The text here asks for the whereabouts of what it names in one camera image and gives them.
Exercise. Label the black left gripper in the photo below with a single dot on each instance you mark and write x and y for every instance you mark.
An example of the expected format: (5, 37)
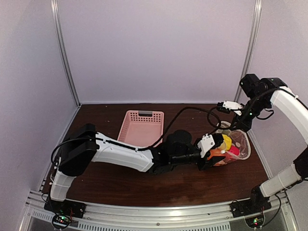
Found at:
(207, 163)

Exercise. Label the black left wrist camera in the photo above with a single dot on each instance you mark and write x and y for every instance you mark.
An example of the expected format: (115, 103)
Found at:
(208, 142)

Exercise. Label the circuit board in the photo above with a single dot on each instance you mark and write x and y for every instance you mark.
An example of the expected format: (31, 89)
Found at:
(60, 221)
(255, 222)

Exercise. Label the aluminium frame post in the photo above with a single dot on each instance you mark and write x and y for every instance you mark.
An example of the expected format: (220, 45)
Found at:
(63, 53)
(253, 36)

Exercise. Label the left circuit board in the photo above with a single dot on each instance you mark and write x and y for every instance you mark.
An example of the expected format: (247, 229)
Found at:
(60, 221)

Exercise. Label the right circuit board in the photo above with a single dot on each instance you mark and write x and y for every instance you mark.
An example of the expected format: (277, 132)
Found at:
(255, 222)

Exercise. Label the right aluminium frame post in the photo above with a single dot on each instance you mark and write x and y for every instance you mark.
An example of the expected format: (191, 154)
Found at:
(253, 36)

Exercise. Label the orange toy fruit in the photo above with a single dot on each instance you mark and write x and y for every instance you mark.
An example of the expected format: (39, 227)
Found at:
(217, 157)

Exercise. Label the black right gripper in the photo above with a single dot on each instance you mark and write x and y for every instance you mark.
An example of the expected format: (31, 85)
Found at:
(243, 124)

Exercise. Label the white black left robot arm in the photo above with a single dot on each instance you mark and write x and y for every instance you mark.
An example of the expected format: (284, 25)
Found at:
(72, 157)

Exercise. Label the clear dotted zip bag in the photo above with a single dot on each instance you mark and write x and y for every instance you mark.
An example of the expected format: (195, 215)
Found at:
(241, 141)

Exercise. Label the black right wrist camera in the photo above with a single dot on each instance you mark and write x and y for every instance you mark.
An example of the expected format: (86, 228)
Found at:
(229, 106)

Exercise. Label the left aluminium frame post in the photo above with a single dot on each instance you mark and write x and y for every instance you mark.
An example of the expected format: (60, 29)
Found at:
(63, 53)

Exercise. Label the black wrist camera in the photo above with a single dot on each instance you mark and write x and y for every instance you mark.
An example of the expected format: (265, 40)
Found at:
(229, 106)
(208, 142)

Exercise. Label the red toy apple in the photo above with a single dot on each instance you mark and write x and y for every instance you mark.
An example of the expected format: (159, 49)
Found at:
(234, 150)

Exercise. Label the pink plastic basket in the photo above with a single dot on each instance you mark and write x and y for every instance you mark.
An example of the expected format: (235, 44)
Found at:
(141, 128)

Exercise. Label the aluminium front rail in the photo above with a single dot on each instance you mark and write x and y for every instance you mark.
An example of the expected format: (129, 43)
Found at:
(210, 217)

